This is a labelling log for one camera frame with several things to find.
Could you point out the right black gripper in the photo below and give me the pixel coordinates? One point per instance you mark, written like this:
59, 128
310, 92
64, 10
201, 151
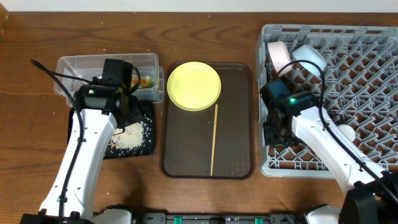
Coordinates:
269, 138

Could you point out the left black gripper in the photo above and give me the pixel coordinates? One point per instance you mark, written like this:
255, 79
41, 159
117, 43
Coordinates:
134, 102

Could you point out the cooked rice pile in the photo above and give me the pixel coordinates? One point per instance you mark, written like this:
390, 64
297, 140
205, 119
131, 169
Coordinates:
129, 137

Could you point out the green snack wrapper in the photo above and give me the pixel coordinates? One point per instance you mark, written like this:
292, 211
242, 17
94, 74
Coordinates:
145, 82

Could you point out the wooden chopstick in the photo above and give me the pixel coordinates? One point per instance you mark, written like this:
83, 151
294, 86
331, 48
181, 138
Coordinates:
214, 140

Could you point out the yellow round plate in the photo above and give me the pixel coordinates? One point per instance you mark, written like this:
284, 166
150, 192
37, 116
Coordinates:
194, 86

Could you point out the white paper cup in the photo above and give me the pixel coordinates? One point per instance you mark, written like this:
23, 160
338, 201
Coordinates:
348, 131

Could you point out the pink round bowl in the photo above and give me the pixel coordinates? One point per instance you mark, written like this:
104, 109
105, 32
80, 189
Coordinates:
280, 57

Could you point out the light blue bowl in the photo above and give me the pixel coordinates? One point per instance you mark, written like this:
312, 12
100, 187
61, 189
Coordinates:
306, 52

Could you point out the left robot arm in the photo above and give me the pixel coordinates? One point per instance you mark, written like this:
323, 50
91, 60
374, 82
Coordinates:
100, 107

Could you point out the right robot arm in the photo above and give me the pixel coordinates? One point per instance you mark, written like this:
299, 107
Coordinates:
370, 190

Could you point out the grey plastic dishwasher rack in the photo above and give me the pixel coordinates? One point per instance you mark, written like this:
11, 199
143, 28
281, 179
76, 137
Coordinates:
360, 79

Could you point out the black rectangular tray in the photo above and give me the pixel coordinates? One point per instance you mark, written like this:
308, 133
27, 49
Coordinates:
146, 146

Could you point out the lower clear plastic bin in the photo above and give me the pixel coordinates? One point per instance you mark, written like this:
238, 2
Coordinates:
155, 93

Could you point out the clear plastic bin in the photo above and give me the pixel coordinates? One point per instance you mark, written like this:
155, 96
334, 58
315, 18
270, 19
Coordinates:
155, 93
89, 66

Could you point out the upper clear plastic bin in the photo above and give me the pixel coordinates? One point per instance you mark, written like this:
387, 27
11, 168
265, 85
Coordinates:
89, 66

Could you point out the dark brown serving tray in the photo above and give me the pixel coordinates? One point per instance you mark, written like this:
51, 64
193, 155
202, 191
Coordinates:
187, 135

